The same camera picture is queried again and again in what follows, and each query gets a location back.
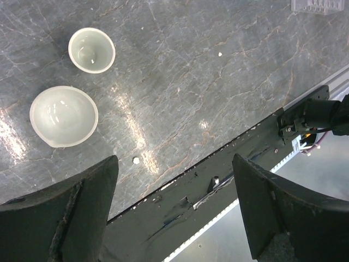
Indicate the white plastic cup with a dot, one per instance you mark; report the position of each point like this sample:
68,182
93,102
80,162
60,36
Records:
91,50

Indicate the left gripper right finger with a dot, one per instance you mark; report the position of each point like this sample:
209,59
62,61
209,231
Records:
285,221

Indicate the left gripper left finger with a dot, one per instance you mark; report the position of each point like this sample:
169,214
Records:
63,222

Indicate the clear acrylic tube rack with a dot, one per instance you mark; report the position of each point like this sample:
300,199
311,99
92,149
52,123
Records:
321,7

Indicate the white plastic bowl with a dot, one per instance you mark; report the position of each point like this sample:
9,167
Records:
63,116

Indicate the light blue cable duct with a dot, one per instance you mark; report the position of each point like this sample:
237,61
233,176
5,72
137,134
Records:
296,148

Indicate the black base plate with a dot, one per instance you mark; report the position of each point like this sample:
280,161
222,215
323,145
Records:
158,224

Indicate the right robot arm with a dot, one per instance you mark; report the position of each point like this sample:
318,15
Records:
314,116

